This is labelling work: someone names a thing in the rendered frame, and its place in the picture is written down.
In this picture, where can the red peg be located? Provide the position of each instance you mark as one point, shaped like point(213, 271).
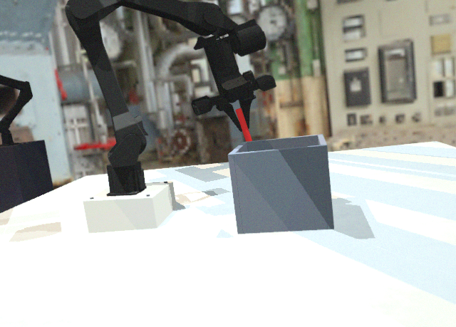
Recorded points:
point(243, 124)

